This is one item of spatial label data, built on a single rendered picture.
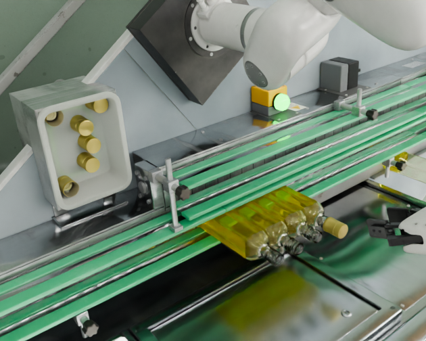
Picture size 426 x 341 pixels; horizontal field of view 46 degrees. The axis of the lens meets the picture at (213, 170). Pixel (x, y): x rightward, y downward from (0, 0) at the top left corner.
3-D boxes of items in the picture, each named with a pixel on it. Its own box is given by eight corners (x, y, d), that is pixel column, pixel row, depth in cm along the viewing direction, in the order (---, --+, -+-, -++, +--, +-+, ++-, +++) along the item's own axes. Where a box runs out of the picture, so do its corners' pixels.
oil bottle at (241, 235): (195, 226, 122) (253, 266, 106) (193, 206, 119) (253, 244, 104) (214, 218, 125) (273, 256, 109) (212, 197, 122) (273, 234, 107)
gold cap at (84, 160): (75, 154, 108) (83, 160, 105) (90, 149, 110) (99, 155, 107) (78, 169, 110) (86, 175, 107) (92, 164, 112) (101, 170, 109)
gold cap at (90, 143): (76, 134, 107) (84, 141, 104) (91, 130, 109) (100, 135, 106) (79, 150, 109) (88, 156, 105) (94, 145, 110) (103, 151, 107)
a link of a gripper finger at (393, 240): (399, 252, 73) (381, 241, 79) (447, 235, 74) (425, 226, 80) (397, 244, 73) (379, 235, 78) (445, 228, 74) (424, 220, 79)
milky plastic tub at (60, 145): (44, 199, 109) (59, 214, 103) (19, 101, 99) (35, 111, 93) (115, 173, 118) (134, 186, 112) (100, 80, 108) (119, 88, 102)
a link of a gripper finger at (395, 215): (423, 229, 82) (389, 225, 87) (435, 221, 83) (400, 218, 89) (420, 210, 81) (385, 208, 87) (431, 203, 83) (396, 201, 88)
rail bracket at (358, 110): (330, 110, 140) (370, 122, 130) (331, 84, 136) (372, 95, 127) (339, 106, 142) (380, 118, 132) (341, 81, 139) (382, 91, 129)
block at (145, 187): (136, 200, 117) (151, 212, 112) (130, 164, 112) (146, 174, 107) (149, 195, 118) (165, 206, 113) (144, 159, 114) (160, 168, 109)
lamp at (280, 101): (272, 111, 133) (280, 114, 131) (272, 95, 131) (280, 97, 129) (284, 107, 135) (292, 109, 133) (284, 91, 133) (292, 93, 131)
